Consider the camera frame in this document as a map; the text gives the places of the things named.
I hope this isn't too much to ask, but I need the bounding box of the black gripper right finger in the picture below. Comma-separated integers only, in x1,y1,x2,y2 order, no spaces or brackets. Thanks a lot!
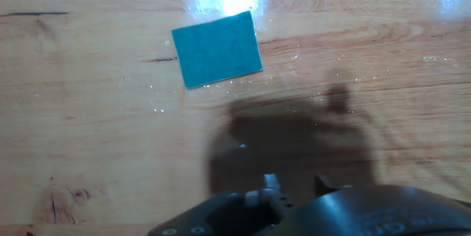
314,174,344,198

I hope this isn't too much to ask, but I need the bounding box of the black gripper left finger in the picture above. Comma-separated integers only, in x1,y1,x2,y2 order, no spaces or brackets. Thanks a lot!
146,173,296,236

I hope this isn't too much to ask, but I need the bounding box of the green yellow rectangular sponge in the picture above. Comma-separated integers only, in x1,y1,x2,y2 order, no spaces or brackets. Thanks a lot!
171,10,264,90

